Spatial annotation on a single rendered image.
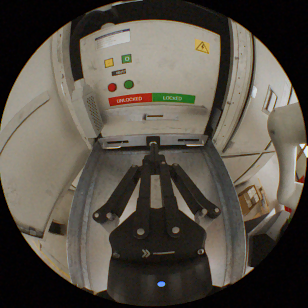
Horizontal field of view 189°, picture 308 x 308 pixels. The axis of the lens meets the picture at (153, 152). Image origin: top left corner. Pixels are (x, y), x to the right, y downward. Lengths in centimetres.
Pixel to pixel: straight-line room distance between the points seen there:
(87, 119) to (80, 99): 7
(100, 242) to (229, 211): 46
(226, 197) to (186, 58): 51
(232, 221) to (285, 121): 36
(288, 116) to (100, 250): 66
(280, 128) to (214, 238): 39
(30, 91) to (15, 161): 24
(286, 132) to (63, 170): 80
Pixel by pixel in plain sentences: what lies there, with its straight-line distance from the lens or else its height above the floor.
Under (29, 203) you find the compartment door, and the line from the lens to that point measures 55.
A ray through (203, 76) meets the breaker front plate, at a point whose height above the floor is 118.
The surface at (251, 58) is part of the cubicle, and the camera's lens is 52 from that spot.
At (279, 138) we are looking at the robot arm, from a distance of 35.
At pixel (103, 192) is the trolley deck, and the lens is 39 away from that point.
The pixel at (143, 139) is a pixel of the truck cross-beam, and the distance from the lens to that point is 42.
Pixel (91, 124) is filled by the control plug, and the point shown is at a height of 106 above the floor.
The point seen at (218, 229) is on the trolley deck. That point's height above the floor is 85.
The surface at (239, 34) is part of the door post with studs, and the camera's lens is 50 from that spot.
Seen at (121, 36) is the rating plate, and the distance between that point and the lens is 38.
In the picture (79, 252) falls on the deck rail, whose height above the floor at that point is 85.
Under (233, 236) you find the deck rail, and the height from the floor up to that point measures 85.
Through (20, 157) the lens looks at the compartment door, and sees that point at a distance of 46.
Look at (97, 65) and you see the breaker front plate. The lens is 39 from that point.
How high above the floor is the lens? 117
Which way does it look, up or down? 47 degrees down
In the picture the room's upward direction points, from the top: 2 degrees counter-clockwise
